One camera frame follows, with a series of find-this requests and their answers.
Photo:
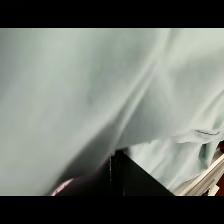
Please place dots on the pale green shirt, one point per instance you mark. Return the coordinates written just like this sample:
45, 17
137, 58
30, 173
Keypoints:
66, 93

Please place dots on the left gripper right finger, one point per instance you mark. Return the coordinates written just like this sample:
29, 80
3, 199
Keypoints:
133, 180

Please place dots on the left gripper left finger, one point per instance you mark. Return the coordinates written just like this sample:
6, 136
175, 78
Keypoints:
95, 185

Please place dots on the silver frame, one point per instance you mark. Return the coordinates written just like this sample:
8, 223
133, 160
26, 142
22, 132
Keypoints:
206, 178

